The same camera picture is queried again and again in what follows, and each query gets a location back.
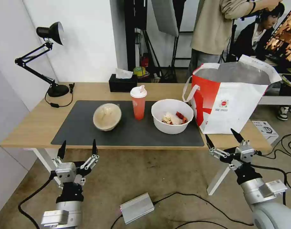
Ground dark grey desk mat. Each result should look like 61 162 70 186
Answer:
51 100 205 150

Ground beige paper bowl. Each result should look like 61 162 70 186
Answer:
93 103 123 132

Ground standing person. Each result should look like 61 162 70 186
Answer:
187 0 283 75

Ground crumpled white napkin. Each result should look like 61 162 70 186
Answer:
161 111 182 126

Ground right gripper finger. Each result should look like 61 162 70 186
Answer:
205 134 232 165
230 128 250 149

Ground seated person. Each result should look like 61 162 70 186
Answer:
232 2 291 121

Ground white takeout bowl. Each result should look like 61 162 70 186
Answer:
151 99 194 135

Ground white table leg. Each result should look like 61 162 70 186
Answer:
206 152 234 196
32 148 62 186

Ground black light stand tripod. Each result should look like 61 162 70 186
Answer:
134 27 180 83

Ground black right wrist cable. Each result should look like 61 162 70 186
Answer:
251 149 290 206

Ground grey desk edge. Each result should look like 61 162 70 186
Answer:
257 89 291 106

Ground white and red takeout bag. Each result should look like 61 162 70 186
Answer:
182 54 282 135

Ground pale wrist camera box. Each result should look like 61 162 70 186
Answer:
55 162 77 187
235 144 255 163

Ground white product box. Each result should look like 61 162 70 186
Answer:
251 120 279 146

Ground red drink cup with lid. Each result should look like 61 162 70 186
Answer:
130 85 147 121

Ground black lamp cable with switch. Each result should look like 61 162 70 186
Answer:
44 82 75 108

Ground computer monitor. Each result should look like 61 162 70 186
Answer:
264 9 291 63

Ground black desk lamp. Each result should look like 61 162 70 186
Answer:
14 21 70 98

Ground black floor cable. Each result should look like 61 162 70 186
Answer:
261 132 291 159

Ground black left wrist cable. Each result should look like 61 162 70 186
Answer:
17 175 57 229

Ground red crayfish shells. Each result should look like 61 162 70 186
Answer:
175 110 188 125

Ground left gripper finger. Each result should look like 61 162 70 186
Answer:
80 139 100 173
52 140 67 169

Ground black tissue box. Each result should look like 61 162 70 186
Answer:
109 73 138 93

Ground grey softbox reflector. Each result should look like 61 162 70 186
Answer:
151 0 179 38

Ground black power supply cable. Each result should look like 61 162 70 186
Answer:
109 192 254 229

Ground silver power supply box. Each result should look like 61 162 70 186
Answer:
119 192 155 225

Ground white tissue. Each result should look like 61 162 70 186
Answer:
115 68 134 80

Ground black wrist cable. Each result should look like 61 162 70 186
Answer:
251 149 290 206
17 175 57 229

